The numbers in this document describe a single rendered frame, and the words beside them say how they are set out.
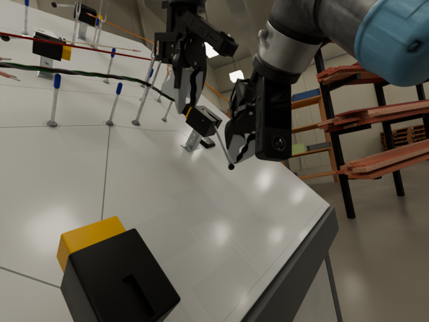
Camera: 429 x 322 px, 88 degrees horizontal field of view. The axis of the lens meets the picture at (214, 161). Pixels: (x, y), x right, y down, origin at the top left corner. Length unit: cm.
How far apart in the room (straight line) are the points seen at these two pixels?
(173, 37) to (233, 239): 38
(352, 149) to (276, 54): 983
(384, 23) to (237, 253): 30
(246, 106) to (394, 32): 20
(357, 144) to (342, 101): 173
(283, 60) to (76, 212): 31
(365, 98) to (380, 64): 1009
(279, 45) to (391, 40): 13
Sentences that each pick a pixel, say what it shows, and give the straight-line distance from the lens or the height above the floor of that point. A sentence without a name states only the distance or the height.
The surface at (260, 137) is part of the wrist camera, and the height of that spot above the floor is 107.
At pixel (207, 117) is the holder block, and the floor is 114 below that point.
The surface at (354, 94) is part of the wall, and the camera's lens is 1028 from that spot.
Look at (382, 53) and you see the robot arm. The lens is 23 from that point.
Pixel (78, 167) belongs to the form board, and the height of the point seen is 109.
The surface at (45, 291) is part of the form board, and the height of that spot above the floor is 97.
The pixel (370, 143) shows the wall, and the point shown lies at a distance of 1025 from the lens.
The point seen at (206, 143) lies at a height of 110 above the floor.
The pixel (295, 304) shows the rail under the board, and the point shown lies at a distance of 42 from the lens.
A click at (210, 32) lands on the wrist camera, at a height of 127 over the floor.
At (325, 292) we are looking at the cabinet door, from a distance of 72.
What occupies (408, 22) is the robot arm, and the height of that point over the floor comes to 112.
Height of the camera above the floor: 105
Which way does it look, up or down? level
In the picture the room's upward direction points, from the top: 12 degrees counter-clockwise
